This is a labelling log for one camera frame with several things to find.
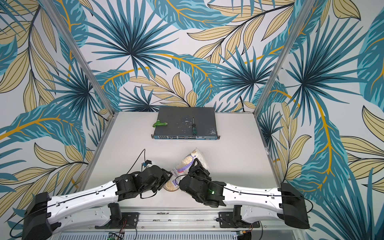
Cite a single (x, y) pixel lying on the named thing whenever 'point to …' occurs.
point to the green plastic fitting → (159, 123)
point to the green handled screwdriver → (194, 129)
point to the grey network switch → (179, 120)
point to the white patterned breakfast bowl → (169, 186)
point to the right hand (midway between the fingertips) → (193, 165)
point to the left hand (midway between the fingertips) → (171, 178)
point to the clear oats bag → (181, 169)
